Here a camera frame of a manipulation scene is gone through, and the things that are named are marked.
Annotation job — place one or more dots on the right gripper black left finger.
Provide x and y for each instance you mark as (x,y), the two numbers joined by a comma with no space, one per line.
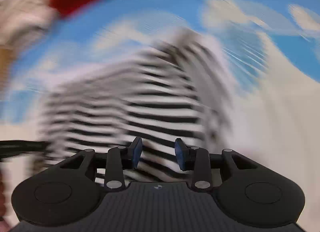
(115,161)

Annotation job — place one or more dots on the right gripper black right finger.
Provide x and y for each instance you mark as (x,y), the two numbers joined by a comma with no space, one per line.
(200,162)

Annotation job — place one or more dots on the wide-striped black white garment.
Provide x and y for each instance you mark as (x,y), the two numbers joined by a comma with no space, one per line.
(177,88)

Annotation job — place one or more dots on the blue white patterned bedspread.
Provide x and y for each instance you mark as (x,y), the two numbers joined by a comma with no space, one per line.
(272,51)

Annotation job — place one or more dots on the cream folded quilt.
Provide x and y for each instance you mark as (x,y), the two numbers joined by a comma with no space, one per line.
(24,21)

